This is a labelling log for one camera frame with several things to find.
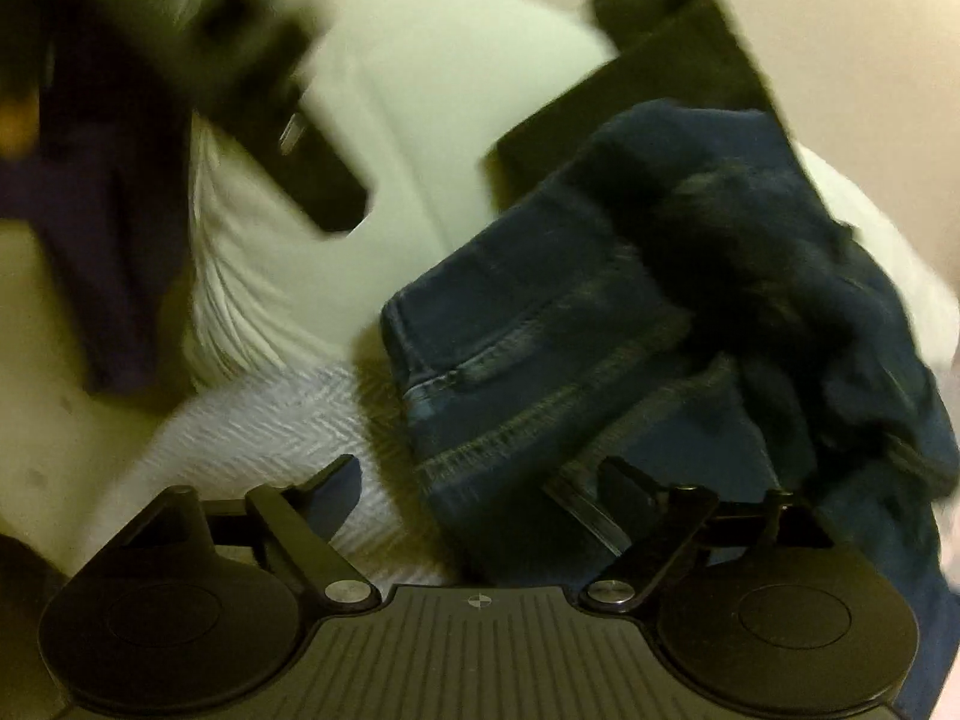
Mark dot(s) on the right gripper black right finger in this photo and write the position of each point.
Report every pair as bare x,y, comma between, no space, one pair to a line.
662,525

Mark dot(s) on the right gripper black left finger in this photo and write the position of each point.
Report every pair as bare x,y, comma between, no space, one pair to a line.
298,522

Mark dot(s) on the dark blue denim jeans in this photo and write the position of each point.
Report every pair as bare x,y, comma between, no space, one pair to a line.
677,296

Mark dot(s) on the white ribbed garment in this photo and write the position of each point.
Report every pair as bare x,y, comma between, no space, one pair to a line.
266,290

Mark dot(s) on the black folded garment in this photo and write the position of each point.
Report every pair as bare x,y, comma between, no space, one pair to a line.
683,52

